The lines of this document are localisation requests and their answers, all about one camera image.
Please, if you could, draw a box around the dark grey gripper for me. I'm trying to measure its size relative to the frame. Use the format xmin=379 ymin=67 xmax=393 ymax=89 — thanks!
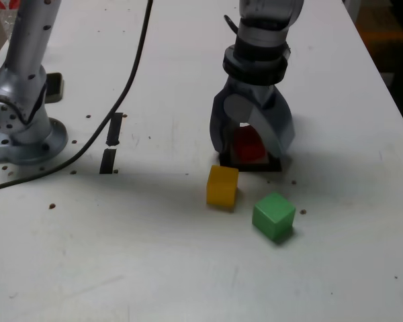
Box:
xmin=210 ymin=77 xmax=296 ymax=158

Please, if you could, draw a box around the red cube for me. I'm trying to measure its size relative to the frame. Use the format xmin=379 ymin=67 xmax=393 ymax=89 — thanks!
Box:
xmin=233 ymin=125 xmax=266 ymax=162

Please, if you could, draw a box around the yellow cube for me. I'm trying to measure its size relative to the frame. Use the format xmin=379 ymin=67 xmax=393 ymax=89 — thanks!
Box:
xmin=206 ymin=164 xmax=239 ymax=206

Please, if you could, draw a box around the green cube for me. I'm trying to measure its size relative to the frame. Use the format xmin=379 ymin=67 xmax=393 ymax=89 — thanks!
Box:
xmin=252 ymin=192 xmax=296 ymax=243

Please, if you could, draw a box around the black tape square outline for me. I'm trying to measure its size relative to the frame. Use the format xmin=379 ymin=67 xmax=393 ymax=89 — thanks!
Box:
xmin=218 ymin=152 xmax=283 ymax=172

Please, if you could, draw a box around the black tape strip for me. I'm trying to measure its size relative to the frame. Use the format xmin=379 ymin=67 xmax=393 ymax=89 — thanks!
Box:
xmin=99 ymin=112 xmax=124 ymax=174

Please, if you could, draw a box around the dark rectangular tray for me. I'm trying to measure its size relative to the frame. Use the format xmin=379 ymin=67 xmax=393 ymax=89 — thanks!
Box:
xmin=46 ymin=72 xmax=65 ymax=103

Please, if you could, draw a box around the thin black wire loop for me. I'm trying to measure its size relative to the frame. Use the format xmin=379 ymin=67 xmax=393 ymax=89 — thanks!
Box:
xmin=223 ymin=15 xmax=240 ymax=36

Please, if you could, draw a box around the thick black cable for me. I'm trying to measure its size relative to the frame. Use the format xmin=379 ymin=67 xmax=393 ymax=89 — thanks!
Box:
xmin=0 ymin=0 xmax=154 ymax=193

